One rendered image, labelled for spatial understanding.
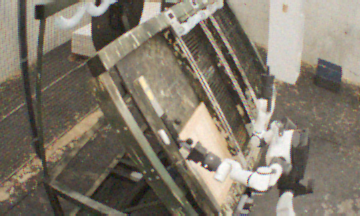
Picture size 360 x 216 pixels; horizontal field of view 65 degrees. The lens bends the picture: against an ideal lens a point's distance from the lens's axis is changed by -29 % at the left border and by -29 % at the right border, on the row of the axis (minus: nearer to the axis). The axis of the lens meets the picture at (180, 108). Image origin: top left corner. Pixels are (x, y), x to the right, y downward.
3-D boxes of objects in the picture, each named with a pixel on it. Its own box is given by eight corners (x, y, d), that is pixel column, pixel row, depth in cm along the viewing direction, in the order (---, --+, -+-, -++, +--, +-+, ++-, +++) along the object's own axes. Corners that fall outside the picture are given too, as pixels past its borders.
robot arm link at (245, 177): (230, 186, 177) (256, 195, 162) (234, 167, 176) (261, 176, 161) (244, 182, 184) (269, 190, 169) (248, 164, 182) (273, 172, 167)
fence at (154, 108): (214, 214, 217) (219, 213, 215) (132, 82, 191) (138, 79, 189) (216, 209, 221) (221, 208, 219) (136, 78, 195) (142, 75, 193)
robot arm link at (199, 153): (193, 147, 180) (214, 160, 179) (200, 136, 188) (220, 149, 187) (182, 163, 188) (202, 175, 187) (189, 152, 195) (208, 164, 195)
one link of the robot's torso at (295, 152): (313, 159, 224) (308, 115, 211) (308, 189, 197) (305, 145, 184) (278, 165, 238) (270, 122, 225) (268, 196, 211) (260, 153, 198)
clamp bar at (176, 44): (235, 172, 254) (264, 163, 242) (151, 19, 222) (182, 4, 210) (239, 164, 262) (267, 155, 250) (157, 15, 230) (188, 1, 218)
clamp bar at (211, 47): (249, 139, 290) (274, 130, 277) (177, 5, 257) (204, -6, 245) (252, 132, 298) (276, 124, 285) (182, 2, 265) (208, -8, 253)
